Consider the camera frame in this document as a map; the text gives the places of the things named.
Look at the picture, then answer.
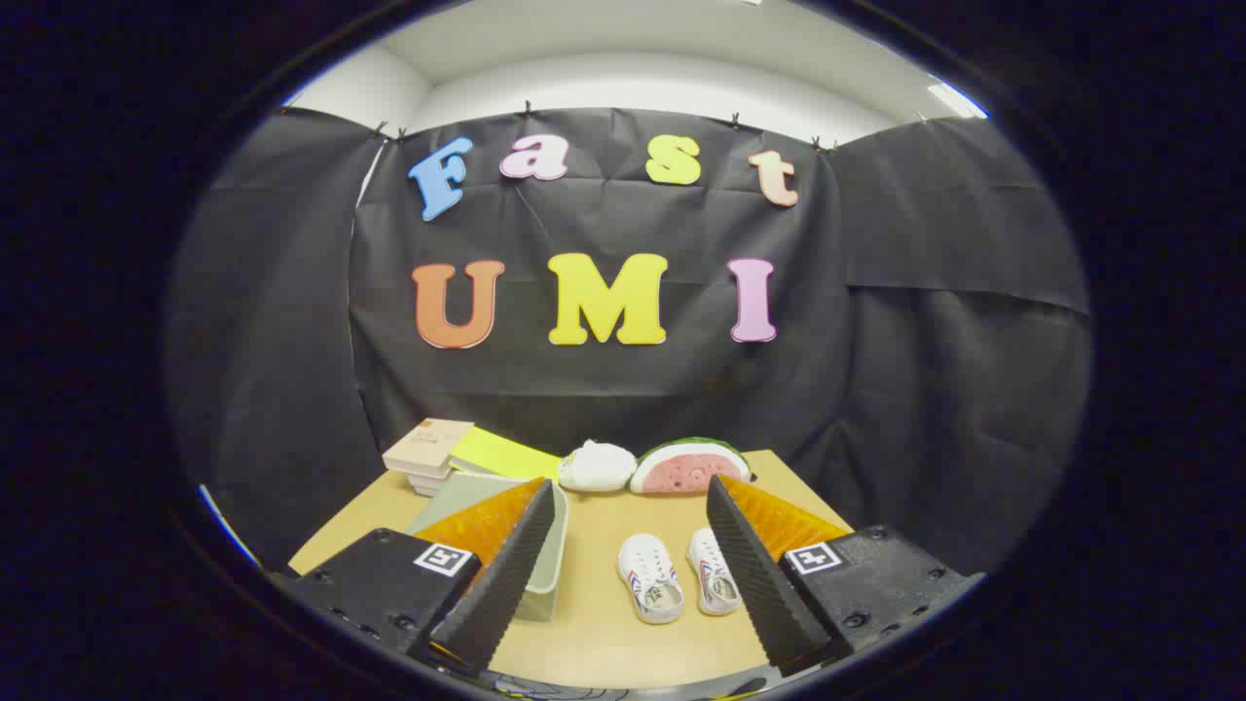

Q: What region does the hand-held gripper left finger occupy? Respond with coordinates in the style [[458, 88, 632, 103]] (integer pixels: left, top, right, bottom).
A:
[[277, 477, 556, 678]]

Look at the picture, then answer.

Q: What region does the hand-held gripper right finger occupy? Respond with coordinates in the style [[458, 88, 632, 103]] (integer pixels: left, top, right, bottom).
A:
[[706, 474, 984, 678]]

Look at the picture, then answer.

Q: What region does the grey-green fabric storage box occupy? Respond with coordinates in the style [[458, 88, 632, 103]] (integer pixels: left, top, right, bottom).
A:
[[409, 472, 570, 624]]

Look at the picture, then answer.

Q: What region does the white canvas shoe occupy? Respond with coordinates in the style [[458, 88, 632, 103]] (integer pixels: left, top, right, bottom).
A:
[[686, 528, 743, 617], [616, 533, 687, 625]]

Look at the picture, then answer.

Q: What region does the yellow book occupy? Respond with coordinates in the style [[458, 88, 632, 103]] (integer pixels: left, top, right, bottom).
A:
[[450, 425, 564, 483]]

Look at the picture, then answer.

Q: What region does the watermelon slice plush toy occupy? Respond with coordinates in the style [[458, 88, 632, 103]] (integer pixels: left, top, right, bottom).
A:
[[629, 437, 752, 496]]

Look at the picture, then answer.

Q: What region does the white plush toy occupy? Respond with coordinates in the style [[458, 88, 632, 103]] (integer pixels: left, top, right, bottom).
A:
[[557, 440, 639, 493]]

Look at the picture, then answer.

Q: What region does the beige book stack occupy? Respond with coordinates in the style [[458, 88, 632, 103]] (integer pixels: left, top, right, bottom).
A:
[[382, 419, 476, 498]]

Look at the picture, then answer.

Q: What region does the ceiling light panel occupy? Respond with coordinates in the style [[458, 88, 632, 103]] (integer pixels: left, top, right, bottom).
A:
[[925, 80, 989, 120]]

